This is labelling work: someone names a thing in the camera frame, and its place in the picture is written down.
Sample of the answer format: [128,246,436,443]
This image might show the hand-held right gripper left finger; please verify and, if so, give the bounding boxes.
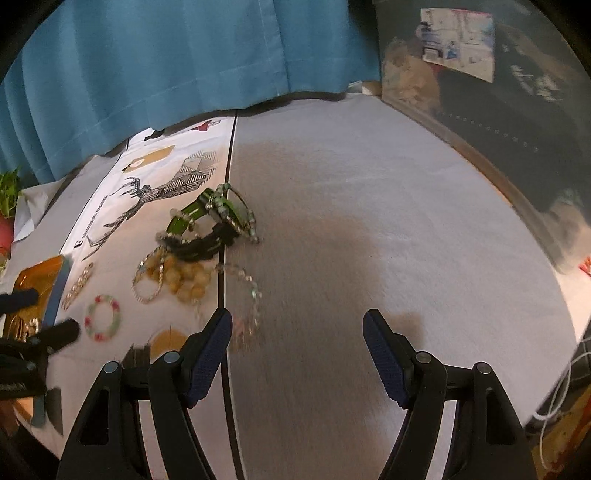
[55,307,234,480]

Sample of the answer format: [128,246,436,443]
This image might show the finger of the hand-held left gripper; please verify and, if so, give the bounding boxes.
[0,288,41,317]
[25,318,81,357]

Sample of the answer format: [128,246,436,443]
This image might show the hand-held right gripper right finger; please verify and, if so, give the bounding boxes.
[362,308,541,480]

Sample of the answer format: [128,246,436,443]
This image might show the amber tray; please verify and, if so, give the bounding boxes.
[0,255,65,343]

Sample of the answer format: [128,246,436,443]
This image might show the silver chain bracelet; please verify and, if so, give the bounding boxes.
[131,247,170,305]

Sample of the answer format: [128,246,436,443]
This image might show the green and black watch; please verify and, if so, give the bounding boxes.
[164,187,245,261]

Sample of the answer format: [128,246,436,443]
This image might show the gold bangles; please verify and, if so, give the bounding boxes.
[2,315,43,341]

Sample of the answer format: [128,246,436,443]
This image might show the white paper sheet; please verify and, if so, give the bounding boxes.
[11,181,66,244]

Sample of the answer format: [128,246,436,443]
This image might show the white deer print cloth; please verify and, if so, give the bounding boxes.
[9,117,241,480]

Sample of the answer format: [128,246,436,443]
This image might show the potted plant with red pot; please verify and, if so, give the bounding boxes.
[0,167,24,259]

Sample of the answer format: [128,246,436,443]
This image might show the grey felt mat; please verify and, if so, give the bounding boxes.
[11,95,579,480]

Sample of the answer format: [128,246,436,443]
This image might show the clear plastic storage box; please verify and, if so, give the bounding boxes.
[375,0,591,278]

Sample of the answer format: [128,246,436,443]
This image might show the blue curtain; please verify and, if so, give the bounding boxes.
[0,0,384,184]

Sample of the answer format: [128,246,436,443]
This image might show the paper label on box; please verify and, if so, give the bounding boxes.
[418,8,498,84]

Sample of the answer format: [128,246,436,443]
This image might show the pink and green bead bracelet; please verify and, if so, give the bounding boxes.
[84,294,123,343]

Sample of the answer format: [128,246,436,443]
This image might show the gold link bracelet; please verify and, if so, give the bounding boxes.
[60,261,96,311]

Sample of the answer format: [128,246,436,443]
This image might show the yellow bead bracelet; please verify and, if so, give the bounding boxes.
[145,251,214,305]

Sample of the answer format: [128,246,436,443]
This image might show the clear bead necklace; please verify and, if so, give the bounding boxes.
[215,263,265,343]

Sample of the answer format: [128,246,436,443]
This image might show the green bead necklace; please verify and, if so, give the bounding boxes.
[203,181,262,246]

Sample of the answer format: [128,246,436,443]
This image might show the white cable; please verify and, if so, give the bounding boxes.
[530,336,591,462]

